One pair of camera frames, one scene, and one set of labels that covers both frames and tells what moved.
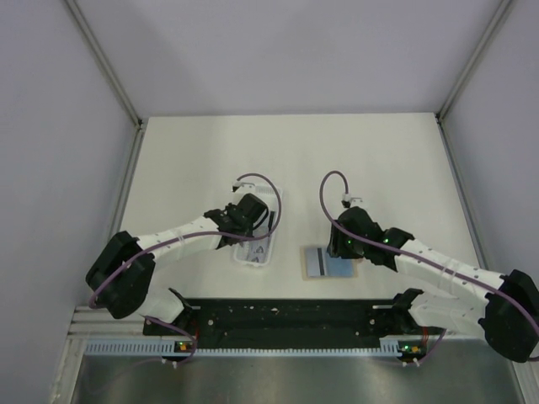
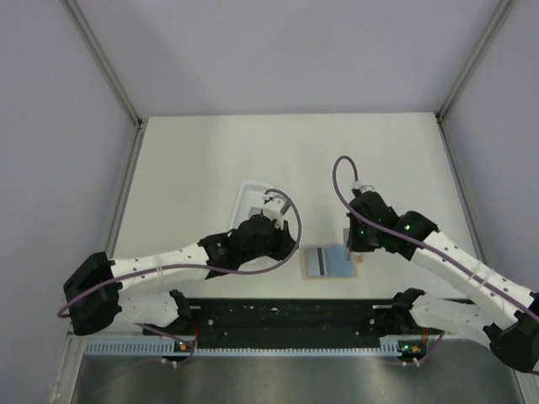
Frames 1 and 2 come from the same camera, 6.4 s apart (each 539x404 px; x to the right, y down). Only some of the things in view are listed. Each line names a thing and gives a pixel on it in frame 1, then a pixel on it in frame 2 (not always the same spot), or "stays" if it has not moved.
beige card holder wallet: [317, 263] stays
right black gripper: [336, 247] to [354, 243]
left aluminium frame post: [106, 65] stays
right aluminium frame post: [444, 110] stays
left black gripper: [230, 205] to [285, 242]
